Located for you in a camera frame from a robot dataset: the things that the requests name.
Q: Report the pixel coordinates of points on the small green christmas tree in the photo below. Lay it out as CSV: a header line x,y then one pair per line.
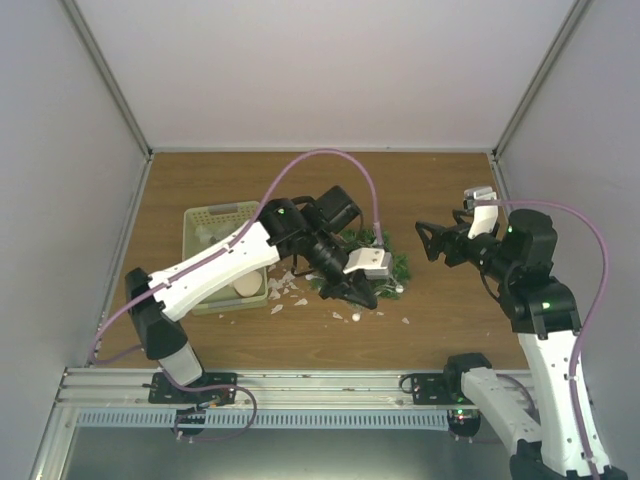
x,y
395,265

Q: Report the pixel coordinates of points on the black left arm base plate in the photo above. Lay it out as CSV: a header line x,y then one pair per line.
x,y
212,388

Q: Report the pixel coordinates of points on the light green perforated plastic basket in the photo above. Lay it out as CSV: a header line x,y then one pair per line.
x,y
225,299

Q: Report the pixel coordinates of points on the silver mesh ribbon bow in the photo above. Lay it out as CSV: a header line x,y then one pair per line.
x,y
211,234

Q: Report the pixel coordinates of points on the grey slotted cable duct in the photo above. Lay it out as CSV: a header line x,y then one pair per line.
x,y
269,419

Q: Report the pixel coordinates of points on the aluminium front mounting rail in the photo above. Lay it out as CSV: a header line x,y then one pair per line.
x,y
273,389

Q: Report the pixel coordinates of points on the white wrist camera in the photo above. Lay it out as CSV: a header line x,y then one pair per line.
x,y
484,215
376,263

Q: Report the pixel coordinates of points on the beige snowman ornament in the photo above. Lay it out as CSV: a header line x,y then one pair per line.
x,y
249,284

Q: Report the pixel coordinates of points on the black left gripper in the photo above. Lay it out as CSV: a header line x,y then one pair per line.
x,y
349,289

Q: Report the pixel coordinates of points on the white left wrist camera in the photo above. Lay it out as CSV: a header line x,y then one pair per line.
x,y
376,263

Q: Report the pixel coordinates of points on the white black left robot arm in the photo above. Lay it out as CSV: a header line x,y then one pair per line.
x,y
300,227

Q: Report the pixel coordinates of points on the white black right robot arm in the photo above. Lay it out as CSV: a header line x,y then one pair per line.
x,y
562,442

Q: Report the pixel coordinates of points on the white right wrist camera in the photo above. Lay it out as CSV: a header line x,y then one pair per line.
x,y
484,215

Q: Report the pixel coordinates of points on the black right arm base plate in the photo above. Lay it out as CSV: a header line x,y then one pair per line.
x,y
430,389

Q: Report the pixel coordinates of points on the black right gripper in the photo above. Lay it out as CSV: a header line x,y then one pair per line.
x,y
440,234

